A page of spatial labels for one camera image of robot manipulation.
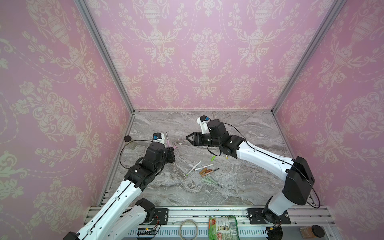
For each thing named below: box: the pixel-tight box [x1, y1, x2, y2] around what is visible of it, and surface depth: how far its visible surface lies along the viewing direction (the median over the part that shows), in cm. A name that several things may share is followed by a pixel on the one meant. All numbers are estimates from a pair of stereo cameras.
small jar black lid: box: [124, 135, 132, 142], surface depth 94 cm
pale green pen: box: [205, 175, 223, 189], surface depth 87 cm
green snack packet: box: [208, 215, 240, 240], surface depth 71 cm
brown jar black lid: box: [299, 225, 325, 239], surface depth 65 cm
